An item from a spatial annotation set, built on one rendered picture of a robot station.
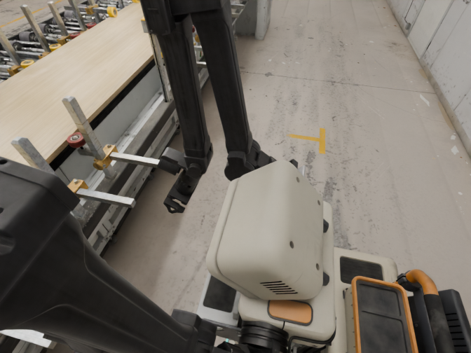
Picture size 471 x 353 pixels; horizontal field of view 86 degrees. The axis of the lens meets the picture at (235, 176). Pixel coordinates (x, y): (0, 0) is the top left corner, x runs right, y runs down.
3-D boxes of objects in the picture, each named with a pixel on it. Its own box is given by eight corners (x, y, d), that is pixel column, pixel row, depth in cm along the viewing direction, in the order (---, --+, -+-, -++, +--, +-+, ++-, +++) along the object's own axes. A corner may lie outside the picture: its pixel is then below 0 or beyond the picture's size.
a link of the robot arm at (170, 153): (202, 170, 65) (212, 148, 71) (160, 150, 63) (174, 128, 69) (189, 192, 74) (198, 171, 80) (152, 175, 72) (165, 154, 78)
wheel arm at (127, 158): (162, 164, 126) (160, 158, 122) (158, 169, 123) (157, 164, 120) (84, 151, 132) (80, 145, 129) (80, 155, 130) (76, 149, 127)
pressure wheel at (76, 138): (78, 161, 127) (66, 143, 118) (76, 151, 131) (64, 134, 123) (94, 155, 129) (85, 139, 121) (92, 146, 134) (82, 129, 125)
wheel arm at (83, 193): (137, 203, 108) (134, 197, 105) (133, 210, 106) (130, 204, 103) (49, 185, 115) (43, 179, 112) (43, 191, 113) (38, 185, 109)
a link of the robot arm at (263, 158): (271, 175, 63) (274, 160, 66) (240, 151, 59) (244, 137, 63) (248, 189, 69) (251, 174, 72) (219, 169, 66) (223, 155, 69)
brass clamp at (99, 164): (120, 153, 131) (116, 145, 128) (105, 171, 123) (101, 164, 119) (108, 150, 132) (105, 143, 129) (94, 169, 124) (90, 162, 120)
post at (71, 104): (117, 176, 135) (73, 94, 99) (113, 181, 133) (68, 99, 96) (111, 174, 135) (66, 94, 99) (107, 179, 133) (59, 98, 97)
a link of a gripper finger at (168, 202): (158, 213, 83) (164, 199, 76) (167, 196, 87) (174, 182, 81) (176, 222, 84) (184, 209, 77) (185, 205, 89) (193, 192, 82)
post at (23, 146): (89, 214, 119) (25, 136, 83) (85, 220, 117) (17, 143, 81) (83, 213, 120) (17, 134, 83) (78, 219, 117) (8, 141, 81)
